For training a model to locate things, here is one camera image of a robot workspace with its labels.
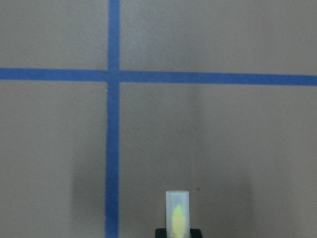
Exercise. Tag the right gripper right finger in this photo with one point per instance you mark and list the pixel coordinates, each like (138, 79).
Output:
(195, 233)

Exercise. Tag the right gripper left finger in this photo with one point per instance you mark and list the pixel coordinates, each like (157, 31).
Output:
(160, 233)

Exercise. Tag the yellow highlighter pen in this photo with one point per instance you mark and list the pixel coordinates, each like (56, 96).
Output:
(177, 214)

